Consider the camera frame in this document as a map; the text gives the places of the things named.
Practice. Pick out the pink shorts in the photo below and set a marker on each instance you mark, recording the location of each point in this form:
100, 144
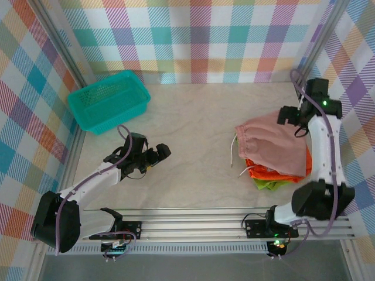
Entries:
269, 143

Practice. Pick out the orange shorts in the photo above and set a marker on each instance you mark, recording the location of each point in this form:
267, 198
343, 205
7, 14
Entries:
263, 172

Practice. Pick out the lime green shorts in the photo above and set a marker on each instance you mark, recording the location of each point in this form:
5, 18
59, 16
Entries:
266, 185

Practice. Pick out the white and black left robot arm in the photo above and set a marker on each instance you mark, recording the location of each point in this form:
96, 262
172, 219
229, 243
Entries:
93, 184

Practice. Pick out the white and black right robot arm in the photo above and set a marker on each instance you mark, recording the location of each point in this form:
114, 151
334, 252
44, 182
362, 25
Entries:
325, 152

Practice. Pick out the teal plastic basket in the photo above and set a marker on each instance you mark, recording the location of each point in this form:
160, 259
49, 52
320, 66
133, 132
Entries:
108, 99

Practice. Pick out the aluminium table side rail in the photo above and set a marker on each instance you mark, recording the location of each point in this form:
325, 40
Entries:
73, 158

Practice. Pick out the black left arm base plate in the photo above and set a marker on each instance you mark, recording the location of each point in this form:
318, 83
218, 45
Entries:
132, 229

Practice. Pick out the aluminium corner post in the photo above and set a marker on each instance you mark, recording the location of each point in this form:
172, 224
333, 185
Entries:
319, 38
63, 44

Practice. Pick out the aluminium rail frame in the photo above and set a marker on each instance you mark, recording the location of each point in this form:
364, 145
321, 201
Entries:
190, 226

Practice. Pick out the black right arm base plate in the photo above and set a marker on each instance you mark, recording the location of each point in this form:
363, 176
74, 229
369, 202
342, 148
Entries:
255, 228

